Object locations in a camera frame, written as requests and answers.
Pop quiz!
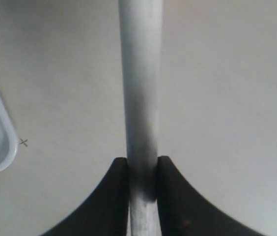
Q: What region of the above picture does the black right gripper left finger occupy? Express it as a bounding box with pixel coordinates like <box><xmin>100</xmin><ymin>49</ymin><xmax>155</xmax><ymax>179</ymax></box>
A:
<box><xmin>43</xmin><ymin>157</ymin><xmax>130</xmax><ymax>236</ymax></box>

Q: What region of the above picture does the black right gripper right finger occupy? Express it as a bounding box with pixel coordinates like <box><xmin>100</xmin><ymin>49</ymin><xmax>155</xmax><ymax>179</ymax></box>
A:
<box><xmin>155</xmin><ymin>156</ymin><xmax>259</xmax><ymax>236</ymax></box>

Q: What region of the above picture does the white drumstick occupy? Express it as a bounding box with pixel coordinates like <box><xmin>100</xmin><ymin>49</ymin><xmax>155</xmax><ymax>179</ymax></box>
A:
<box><xmin>118</xmin><ymin>0</ymin><xmax>163</xmax><ymax>236</ymax></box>

